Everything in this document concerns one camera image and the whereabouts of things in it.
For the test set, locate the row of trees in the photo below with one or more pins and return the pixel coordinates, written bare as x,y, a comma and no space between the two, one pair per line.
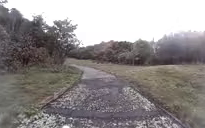
156,50

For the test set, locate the grass field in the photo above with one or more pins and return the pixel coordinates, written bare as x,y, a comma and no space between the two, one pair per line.
163,83

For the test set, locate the robot's own part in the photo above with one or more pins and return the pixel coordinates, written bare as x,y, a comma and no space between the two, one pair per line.
65,126

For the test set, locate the grass verge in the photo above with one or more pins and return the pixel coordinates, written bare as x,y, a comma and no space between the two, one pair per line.
26,90

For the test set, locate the wood of trees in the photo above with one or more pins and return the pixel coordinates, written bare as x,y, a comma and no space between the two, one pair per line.
23,43

